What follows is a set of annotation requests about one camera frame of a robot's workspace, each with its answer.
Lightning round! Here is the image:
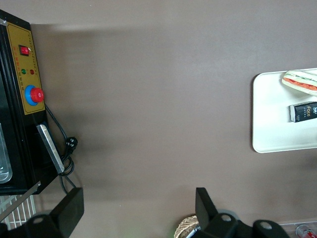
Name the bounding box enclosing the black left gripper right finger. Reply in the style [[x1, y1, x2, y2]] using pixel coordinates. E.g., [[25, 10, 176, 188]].
[[195, 187, 239, 238]]

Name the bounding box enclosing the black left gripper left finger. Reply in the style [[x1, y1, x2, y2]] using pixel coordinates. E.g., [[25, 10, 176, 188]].
[[24, 187, 85, 238]]

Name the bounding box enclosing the white plastic tray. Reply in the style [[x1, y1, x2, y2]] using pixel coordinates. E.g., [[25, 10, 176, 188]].
[[252, 67, 317, 154]]

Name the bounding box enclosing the woven wicker basket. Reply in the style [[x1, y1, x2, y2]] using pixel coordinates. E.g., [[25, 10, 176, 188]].
[[174, 215, 202, 238]]

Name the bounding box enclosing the thin metal strip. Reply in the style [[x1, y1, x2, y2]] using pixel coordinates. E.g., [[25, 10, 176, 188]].
[[0, 180, 42, 223]]

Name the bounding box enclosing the black machine with yellow panel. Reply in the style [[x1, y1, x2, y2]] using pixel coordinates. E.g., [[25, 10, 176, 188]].
[[0, 9, 65, 195]]

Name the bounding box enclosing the steel pan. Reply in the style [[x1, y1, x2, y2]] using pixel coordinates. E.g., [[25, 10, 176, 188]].
[[0, 122, 13, 184]]

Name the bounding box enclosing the clear plastic container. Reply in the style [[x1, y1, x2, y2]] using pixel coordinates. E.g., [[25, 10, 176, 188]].
[[278, 219, 317, 238]]

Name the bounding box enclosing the red and white can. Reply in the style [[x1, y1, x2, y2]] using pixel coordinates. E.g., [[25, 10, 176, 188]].
[[296, 224, 317, 238]]

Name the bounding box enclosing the red emergency stop button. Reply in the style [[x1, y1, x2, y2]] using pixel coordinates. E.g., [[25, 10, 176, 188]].
[[24, 85, 45, 106]]

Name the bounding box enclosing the black Face box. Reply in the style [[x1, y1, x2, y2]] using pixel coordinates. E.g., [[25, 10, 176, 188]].
[[288, 101, 317, 123]]

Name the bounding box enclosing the toy sandwich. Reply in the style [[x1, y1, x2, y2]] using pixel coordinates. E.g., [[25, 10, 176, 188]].
[[281, 69, 317, 97]]

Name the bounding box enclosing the white wire rack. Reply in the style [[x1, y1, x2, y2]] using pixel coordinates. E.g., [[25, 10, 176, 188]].
[[0, 194, 38, 232]]

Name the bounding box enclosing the silver metal handle bar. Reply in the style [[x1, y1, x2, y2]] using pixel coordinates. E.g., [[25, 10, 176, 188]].
[[36, 123, 65, 174]]

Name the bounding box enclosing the black power cable with plug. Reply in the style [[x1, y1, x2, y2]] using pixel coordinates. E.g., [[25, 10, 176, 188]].
[[44, 104, 79, 194]]

